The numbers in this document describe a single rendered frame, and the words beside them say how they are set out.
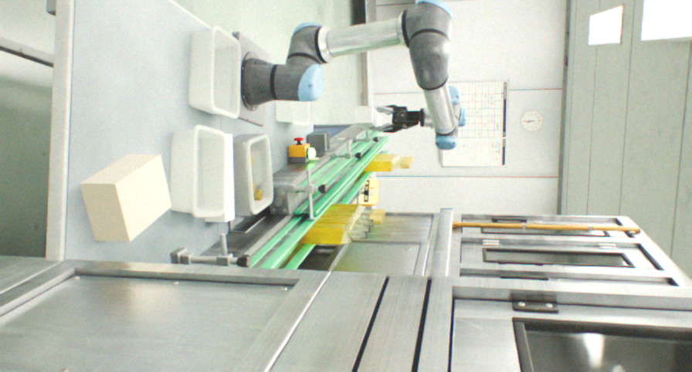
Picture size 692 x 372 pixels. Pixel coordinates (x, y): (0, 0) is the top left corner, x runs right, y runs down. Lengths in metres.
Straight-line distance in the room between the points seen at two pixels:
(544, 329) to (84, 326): 0.61
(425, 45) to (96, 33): 0.84
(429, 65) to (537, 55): 6.14
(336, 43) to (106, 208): 0.92
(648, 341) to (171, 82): 1.11
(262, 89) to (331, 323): 1.12
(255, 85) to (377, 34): 0.41
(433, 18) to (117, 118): 0.89
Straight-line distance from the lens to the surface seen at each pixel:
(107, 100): 1.18
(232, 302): 0.82
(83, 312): 0.88
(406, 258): 1.88
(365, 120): 1.97
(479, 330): 0.74
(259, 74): 1.72
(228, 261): 1.16
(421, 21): 1.60
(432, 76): 1.56
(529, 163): 7.79
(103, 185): 1.08
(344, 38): 1.71
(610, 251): 2.19
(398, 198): 7.92
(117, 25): 1.24
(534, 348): 0.72
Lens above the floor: 1.45
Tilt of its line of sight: 12 degrees down
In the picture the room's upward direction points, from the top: 90 degrees clockwise
